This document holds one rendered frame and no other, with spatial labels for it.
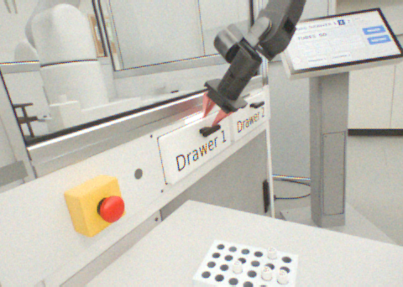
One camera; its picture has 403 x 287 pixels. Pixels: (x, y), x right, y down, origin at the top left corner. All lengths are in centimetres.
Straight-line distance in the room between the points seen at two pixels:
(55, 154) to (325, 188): 147
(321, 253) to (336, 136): 116
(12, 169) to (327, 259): 46
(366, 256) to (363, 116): 309
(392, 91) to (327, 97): 201
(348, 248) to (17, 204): 48
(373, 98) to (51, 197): 333
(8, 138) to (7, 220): 11
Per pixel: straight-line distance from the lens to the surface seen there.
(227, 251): 42
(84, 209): 43
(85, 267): 54
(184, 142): 61
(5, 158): 42
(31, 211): 44
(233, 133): 83
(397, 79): 348
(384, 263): 49
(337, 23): 158
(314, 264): 46
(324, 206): 174
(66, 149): 45
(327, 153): 161
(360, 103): 350
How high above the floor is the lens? 107
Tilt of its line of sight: 17 degrees down
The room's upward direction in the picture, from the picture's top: 8 degrees counter-clockwise
